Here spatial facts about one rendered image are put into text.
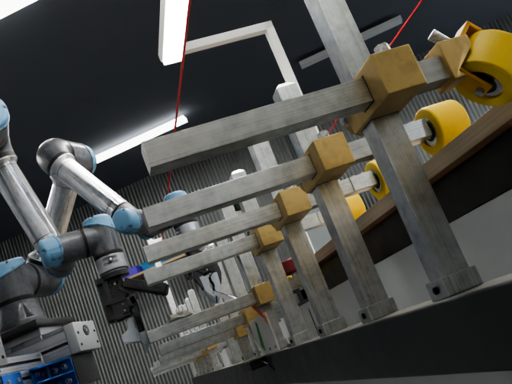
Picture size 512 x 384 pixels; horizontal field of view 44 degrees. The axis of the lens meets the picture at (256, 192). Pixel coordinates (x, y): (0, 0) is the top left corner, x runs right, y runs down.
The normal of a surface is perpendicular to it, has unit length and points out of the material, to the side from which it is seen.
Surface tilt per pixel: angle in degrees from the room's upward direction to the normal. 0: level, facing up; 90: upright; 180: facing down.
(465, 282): 90
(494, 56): 79
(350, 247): 90
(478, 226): 90
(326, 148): 90
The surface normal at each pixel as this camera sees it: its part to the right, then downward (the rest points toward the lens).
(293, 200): 0.16, -0.30
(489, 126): -0.92, 0.30
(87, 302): -0.22, -0.15
